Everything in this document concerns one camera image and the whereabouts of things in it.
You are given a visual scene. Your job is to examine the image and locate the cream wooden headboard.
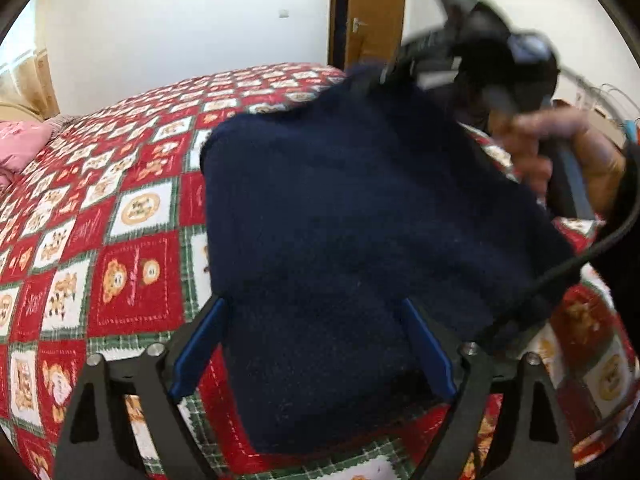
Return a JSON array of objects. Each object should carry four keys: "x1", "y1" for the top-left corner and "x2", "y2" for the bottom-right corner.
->
[{"x1": 0, "y1": 102, "x2": 45, "y2": 123}]

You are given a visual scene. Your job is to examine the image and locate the beige patterned curtain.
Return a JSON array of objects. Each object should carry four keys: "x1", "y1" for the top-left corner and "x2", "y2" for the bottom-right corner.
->
[{"x1": 0, "y1": 0, "x2": 61, "y2": 121}]

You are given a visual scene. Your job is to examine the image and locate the person's right forearm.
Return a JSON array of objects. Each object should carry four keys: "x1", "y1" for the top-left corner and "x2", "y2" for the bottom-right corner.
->
[{"x1": 595, "y1": 140, "x2": 640, "y2": 321}]

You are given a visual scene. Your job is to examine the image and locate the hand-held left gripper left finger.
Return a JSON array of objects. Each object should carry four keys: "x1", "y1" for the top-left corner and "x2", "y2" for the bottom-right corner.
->
[{"x1": 54, "y1": 295, "x2": 227, "y2": 480}]

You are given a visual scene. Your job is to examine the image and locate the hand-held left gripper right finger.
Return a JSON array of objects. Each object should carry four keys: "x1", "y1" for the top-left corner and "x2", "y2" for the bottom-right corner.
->
[{"x1": 400, "y1": 297, "x2": 577, "y2": 480}]

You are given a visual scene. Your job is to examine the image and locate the black cable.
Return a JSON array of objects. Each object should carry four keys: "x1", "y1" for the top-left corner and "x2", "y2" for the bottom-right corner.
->
[{"x1": 480, "y1": 195, "x2": 640, "y2": 348}]

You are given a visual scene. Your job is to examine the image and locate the pink folded quilt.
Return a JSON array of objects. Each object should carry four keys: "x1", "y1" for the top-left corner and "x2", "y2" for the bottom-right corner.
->
[{"x1": 0, "y1": 120, "x2": 55, "y2": 188}]

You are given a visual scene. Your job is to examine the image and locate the wire clothes hangers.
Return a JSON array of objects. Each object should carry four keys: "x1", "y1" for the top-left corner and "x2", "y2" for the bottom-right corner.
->
[{"x1": 565, "y1": 67, "x2": 640, "y2": 143}]

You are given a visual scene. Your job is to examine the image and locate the navy patterned knit sweater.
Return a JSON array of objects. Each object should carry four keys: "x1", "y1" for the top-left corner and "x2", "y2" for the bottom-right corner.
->
[{"x1": 200, "y1": 65, "x2": 576, "y2": 456}]

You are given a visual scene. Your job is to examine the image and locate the person's right hand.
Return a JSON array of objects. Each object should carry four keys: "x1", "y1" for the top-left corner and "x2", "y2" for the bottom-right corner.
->
[{"x1": 492, "y1": 102, "x2": 626, "y2": 216}]

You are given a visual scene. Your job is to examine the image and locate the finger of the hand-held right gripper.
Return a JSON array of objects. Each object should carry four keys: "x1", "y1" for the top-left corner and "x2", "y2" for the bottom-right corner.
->
[{"x1": 380, "y1": 27, "x2": 463, "y2": 86}]

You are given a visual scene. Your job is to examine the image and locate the red checked bear bedspread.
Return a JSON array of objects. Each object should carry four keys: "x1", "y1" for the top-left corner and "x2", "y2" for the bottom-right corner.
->
[{"x1": 0, "y1": 62, "x2": 636, "y2": 480}]

